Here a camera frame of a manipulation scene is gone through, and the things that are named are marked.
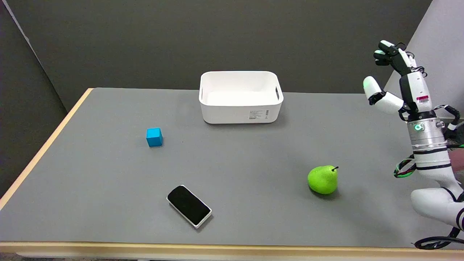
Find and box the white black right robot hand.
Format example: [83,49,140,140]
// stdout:
[363,40,435,122]

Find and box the black white blackboard eraser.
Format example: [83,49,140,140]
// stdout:
[166,185,212,229]

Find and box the green pear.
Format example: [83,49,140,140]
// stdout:
[307,165,339,195]

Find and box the white plastic storage bin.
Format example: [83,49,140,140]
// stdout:
[199,71,284,124]

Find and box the blue cube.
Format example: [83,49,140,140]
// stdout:
[146,128,163,148]

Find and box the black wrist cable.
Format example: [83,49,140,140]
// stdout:
[433,104,461,133]

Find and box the green red wire bundle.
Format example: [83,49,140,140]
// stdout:
[394,155,417,178]

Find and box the black looped cable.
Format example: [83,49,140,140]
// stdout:
[414,227,464,250]

